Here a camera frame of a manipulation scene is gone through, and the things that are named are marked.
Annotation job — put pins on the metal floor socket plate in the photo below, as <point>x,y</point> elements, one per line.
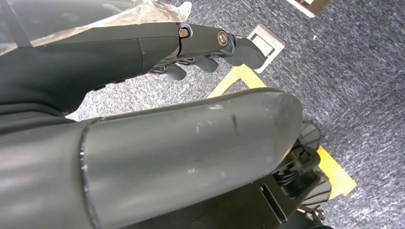
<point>270,42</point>
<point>311,8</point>

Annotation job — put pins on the clear plastic hand wrap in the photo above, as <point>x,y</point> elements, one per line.
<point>142,14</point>

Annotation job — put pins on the yellow floor tape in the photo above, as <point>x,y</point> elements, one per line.
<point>335,173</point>

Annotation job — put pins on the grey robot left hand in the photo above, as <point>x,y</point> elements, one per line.
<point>189,151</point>

